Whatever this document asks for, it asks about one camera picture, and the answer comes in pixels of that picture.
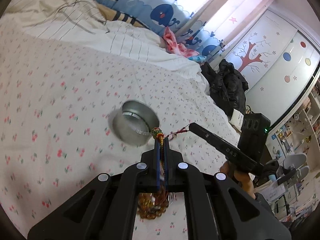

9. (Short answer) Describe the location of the colourful beaded tassel charm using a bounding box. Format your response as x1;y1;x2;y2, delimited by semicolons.
151;126;188;183

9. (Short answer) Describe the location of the right hand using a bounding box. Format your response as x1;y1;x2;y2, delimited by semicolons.
219;161;256;199

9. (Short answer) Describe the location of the white paper bag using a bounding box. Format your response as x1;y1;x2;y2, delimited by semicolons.
229;109;244;132

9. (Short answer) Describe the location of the round silver metal tin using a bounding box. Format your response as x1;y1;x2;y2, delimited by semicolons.
112;100;159;146

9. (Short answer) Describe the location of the black jacket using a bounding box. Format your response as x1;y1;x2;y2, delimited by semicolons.
201;59;248;118

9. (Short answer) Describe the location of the white wardrobe with tree decal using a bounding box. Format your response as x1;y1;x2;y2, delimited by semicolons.
225;10;319;126

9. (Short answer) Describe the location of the cherry print bed sheet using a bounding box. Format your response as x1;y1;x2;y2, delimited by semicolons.
1;18;239;236

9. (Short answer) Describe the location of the pink crumpled cloth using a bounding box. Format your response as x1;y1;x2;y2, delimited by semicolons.
163;27;199;58

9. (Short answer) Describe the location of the blue whale print curtain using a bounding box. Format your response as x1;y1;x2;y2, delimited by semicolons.
95;0;222;62

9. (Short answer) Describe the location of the striped beige pillow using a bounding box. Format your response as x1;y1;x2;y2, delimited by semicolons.
97;3;147;29

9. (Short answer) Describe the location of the white striped duvet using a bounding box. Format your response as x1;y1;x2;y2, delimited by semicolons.
4;0;209;94

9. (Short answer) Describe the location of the black camera box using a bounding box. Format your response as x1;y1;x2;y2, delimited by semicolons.
238;113;271;163

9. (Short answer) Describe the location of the thin black cable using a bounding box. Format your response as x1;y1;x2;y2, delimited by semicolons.
26;0;111;34

